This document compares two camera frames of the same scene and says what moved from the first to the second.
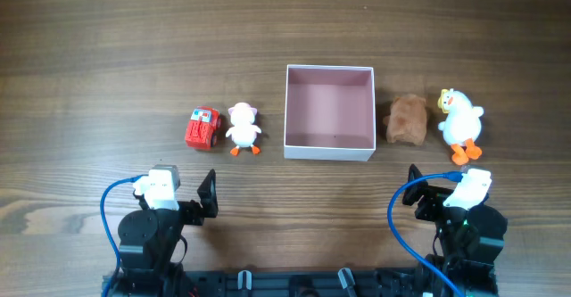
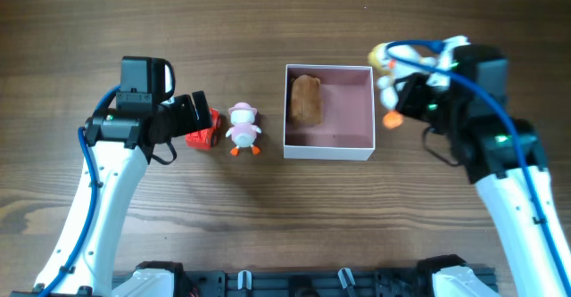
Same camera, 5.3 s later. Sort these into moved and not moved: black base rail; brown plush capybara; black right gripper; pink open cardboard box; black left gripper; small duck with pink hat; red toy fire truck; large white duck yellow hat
Moved: black left gripper; brown plush capybara; large white duck yellow hat; black right gripper
Not moved: small duck with pink hat; red toy fire truck; black base rail; pink open cardboard box
